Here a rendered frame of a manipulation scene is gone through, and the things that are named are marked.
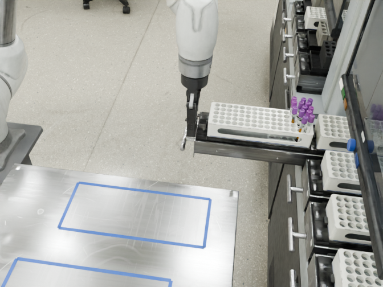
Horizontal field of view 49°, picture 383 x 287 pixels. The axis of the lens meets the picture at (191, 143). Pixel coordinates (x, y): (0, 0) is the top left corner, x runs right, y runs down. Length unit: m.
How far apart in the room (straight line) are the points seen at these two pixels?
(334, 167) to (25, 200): 0.78
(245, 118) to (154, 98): 1.52
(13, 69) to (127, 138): 1.13
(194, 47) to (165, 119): 1.51
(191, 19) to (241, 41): 2.30
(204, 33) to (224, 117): 0.29
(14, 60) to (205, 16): 0.65
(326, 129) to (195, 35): 0.47
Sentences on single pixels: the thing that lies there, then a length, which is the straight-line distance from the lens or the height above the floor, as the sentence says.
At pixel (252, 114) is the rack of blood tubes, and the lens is 1.25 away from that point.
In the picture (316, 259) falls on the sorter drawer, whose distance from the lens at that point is 1.02.
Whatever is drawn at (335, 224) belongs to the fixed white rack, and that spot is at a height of 0.87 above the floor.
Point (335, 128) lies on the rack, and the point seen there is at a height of 0.87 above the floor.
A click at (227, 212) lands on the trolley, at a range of 1.03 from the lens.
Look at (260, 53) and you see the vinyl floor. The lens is 3.20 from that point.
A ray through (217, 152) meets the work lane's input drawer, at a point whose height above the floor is 0.77.
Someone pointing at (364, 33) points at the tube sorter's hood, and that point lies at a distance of 1.15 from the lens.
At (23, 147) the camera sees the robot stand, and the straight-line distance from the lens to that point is 1.42.
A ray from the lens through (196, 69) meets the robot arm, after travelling 1.09.
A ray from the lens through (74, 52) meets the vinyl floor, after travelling 3.20.
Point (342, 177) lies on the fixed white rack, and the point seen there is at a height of 0.85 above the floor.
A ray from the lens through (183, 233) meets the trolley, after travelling 0.99.
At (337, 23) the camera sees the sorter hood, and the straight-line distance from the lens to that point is 1.45.
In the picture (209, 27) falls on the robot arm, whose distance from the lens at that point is 1.03.
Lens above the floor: 1.64
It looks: 44 degrees down
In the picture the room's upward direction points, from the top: 2 degrees clockwise
